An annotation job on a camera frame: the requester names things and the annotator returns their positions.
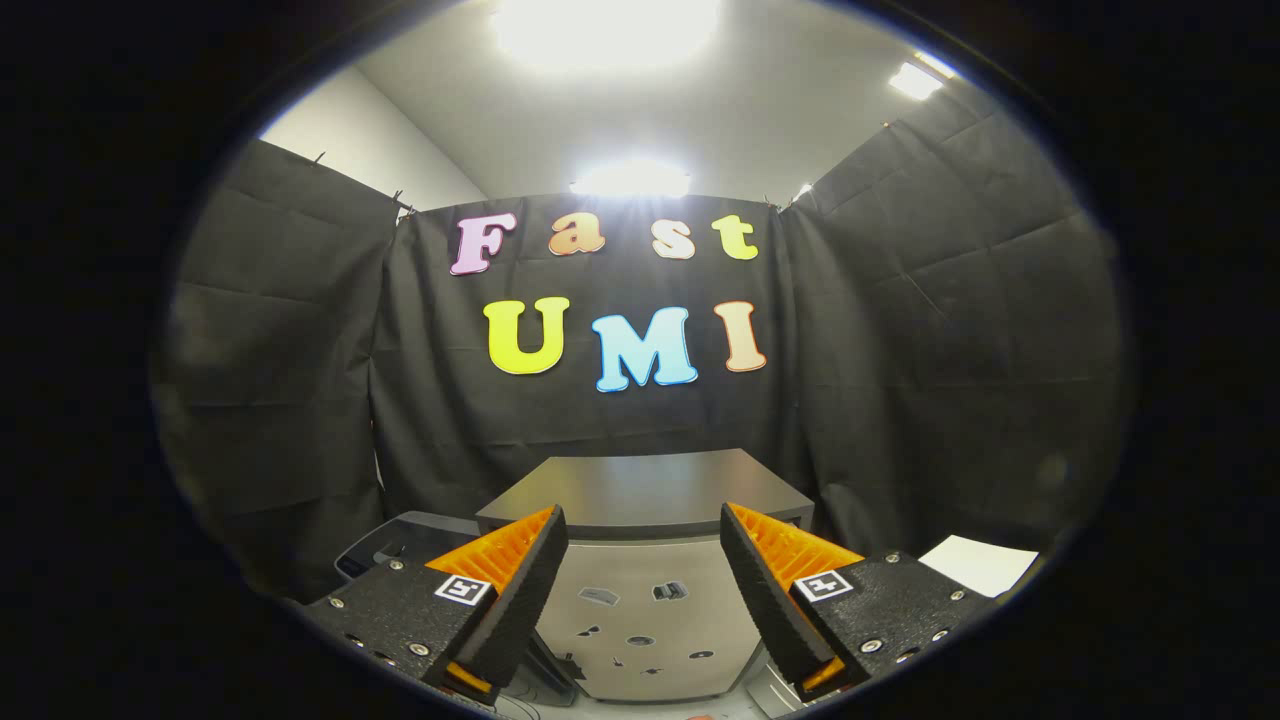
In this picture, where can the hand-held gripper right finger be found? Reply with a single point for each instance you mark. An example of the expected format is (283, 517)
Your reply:
(765, 590)

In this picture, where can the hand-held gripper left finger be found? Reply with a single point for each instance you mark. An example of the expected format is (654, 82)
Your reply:
(525, 590)

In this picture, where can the grey cabinet with dark top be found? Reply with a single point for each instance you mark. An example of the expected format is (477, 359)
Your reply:
(640, 490)

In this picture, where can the black backdrop cloth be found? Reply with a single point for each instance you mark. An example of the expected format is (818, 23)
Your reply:
(450, 420)

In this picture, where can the white paper sheet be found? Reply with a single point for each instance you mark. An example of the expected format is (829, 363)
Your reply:
(975, 565)

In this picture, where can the large ceiling light panel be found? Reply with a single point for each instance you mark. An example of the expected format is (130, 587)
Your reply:
(605, 30)

